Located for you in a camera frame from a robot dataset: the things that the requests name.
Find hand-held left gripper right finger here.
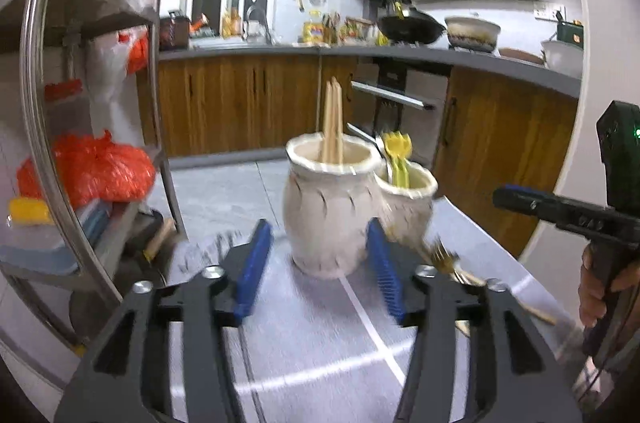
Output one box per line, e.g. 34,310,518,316
365,218,583,423

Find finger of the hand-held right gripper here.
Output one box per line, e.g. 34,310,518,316
501,184,616,216
492,189,615,248

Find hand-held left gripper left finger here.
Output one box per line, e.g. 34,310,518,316
54,218,275,423

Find white ceramic double utensil holder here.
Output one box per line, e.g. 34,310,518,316
282,132,440,280

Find wooden chopstick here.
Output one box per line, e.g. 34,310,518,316
322,77,337,165
520,300,557,326
334,82,346,165

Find yellow plastic fork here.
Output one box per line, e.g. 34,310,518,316
381,130,411,186

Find silver metal spoon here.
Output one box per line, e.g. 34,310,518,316
346,124,393,181

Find person's right hand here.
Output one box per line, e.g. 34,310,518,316
578,245,640,329

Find grey striped mat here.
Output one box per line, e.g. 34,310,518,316
165,198,591,423

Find white bowl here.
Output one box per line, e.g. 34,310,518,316
540,38,583,79

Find grey kitchen countertop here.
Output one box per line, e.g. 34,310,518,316
159,42,583,99

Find dark green appliance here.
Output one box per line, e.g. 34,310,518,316
556,20,585,49

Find brown dish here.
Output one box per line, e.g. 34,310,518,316
500,47,546,66

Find built-in oven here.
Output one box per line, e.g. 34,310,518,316
347,58,451,174

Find white casserole pot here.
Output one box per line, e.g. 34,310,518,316
444,16,502,53

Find stack of blue-grey trays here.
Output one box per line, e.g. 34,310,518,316
75,200,113,249

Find wooden lower kitchen cabinets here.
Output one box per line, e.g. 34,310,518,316
137,50,581,259

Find large orange plastic bag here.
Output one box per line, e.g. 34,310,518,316
17,130,157,211

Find black wok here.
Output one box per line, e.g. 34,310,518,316
376,10,447,44

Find container with yellow lid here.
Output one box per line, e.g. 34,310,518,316
0,198,66,274

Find hanging white plastic bag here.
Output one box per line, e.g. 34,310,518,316
85,33,138,144

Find yellow oil bottle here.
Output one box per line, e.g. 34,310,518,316
302,19,325,45

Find hanging orange plastic bag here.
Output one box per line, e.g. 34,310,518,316
120,28,151,74

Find yellow glass bottles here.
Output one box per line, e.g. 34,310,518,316
222,8,243,38

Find container with red lid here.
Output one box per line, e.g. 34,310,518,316
44,79,93,139

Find dark electric pressure cooker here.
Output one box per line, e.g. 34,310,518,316
159,10,192,50

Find metal sink faucet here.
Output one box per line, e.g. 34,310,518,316
245,6,275,44

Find metal shelf rack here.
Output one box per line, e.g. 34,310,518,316
0,0,188,349

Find wooden-handled tool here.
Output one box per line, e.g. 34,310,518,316
144,217,178,261

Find white wall socket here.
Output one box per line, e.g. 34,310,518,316
532,3,566,21

